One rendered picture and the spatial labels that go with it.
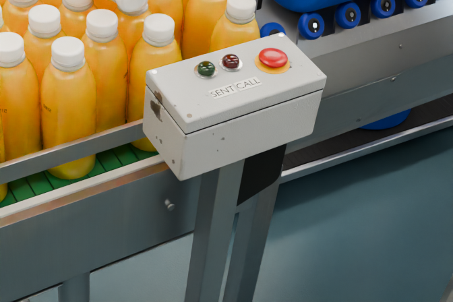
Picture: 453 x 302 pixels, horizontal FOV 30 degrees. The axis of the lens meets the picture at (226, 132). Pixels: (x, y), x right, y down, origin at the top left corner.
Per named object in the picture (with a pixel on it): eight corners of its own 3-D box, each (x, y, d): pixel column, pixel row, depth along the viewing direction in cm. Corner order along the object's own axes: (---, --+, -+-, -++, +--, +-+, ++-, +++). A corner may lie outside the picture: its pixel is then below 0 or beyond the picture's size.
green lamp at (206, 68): (218, 75, 101) (219, 67, 101) (202, 79, 100) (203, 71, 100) (208, 64, 103) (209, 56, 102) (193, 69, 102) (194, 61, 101)
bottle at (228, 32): (212, 90, 130) (226, -11, 117) (255, 106, 128) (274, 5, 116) (193, 117, 125) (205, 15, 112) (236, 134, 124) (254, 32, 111)
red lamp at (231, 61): (242, 67, 103) (243, 59, 102) (227, 72, 102) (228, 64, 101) (232, 56, 104) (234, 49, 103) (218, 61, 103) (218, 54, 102)
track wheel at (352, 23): (360, -2, 138) (352, -2, 140) (338, 3, 136) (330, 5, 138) (365, 25, 139) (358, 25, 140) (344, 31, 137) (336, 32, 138)
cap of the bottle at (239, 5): (232, -1, 116) (234, -12, 115) (258, 9, 115) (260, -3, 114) (221, 13, 113) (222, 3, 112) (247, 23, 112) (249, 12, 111)
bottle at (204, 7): (187, 102, 127) (199, -1, 115) (170, 73, 132) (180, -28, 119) (230, 93, 130) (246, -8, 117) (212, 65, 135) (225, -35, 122)
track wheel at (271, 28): (284, 19, 131) (278, 19, 133) (261, 25, 129) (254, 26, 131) (291, 47, 132) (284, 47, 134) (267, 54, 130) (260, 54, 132)
